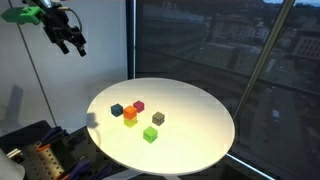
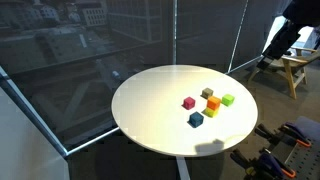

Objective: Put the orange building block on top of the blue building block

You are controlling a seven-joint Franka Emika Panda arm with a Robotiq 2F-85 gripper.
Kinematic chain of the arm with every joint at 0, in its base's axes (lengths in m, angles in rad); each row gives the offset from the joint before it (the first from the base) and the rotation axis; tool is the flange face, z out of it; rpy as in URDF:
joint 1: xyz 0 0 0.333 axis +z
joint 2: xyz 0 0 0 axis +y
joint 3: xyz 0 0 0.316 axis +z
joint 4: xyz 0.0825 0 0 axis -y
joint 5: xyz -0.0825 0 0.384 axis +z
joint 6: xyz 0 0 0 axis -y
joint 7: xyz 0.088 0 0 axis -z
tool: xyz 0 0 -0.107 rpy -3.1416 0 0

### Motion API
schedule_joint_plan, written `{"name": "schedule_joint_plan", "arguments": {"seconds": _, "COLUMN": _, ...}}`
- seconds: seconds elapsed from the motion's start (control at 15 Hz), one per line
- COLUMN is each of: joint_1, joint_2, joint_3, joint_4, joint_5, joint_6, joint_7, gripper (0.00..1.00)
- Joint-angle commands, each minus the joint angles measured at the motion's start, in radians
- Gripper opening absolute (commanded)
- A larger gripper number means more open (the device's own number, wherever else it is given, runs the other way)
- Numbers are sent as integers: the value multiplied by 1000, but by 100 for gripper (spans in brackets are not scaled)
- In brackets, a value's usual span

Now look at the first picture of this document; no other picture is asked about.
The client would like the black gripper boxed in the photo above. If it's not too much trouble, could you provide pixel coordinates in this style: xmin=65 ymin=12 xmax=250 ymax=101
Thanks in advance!
xmin=41 ymin=6 xmax=87 ymax=58

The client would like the orange building block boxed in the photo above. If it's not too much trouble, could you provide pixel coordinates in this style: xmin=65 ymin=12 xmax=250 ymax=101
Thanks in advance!
xmin=122 ymin=105 xmax=138 ymax=121

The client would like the blue building block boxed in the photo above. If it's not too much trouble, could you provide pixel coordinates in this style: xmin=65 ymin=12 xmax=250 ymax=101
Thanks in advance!
xmin=110 ymin=103 xmax=124 ymax=118

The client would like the magenta building block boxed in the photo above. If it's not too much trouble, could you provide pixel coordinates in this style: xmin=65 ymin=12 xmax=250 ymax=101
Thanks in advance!
xmin=132 ymin=100 xmax=145 ymax=113

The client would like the yellow-green building block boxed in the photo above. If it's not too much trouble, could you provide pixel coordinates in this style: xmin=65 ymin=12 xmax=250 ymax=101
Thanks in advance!
xmin=123 ymin=117 xmax=139 ymax=129

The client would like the grey building block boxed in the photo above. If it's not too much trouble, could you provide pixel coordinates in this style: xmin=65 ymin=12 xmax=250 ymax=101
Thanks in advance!
xmin=151 ymin=111 xmax=166 ymax=127

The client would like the green building block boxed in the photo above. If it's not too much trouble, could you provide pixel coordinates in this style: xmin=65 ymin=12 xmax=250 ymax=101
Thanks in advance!
xmin=142 ymin=125 xmax=159 ymax=144

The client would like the thin diagonal rod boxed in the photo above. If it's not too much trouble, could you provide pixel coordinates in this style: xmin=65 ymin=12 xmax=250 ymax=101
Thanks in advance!
xmin=7 ymin=0 xmax=58 ymax=128

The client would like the clamp with orange tip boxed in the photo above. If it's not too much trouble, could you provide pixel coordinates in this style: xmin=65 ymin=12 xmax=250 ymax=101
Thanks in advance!
xmin=35 ymin=125 xmax=68 ymax=153

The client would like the perforated metal board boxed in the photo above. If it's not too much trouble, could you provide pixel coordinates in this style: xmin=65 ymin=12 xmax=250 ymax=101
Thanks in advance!
xmin=19 ymin=143 xmax=66 ymax=180

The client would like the white plastic object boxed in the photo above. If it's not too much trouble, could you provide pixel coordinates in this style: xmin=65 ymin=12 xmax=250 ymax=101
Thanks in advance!
xmin=0 ymin=148 xmax=26 ymax=180

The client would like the diagonal metal pole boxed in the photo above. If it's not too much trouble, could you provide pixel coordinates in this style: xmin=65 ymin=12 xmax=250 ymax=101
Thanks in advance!
xmin=232 ymin=0 xmax=296 ymax=122

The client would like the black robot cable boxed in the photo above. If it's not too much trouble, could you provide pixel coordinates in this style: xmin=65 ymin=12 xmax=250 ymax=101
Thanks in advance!
xmin=58 ymin=6 xmax=84 ymax=34

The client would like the dark window frame post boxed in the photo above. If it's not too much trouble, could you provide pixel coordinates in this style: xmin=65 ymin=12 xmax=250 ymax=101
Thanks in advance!
xmin=125 ymin=0 xmax=138 ymax=81

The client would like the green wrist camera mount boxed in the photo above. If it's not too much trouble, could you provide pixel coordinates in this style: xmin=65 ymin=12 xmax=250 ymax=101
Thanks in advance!
xmin=0 ymin=6 xmax=46 ymax=25

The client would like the blue-handled clamp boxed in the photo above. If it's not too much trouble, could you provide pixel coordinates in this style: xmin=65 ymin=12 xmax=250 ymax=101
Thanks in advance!
xmin=66 ymin=156 xmax=116 ymax=180

